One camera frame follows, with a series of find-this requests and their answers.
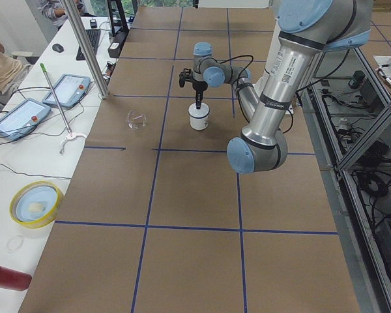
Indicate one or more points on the white cup lid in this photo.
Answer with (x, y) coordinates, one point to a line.
(199, 113)

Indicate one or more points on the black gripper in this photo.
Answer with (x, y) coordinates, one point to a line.
(199, 86)

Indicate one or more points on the near teach pendant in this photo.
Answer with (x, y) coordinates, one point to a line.
(23, 119)

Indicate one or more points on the far teach pendant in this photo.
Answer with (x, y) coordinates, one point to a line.
(70, 89)

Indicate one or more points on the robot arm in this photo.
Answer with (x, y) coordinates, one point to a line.
(306, 28)

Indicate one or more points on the yellow tape roll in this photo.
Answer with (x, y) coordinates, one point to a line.
(45, 220)

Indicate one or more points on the metal grabber stick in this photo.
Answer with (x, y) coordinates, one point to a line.
(71, 135)

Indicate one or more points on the black computer mouse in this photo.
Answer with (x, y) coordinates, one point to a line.
(58, 48)

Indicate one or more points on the clear glass funnel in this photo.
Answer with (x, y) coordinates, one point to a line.
(136, 119)

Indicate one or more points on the red bottle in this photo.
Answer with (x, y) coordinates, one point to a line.
(14, 280)

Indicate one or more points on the aluminium frame post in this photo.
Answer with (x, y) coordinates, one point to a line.
(85, 45)

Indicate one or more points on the white enamel cup blue rim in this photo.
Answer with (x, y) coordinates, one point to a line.
(199, 122)

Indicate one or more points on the seated person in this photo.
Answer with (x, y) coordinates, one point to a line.
(12, 72)

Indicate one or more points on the teach pendant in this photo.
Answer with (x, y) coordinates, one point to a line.
(70, 89)
(23, 119)

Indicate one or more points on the light blue dish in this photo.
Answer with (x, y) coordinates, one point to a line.
(36, 203)

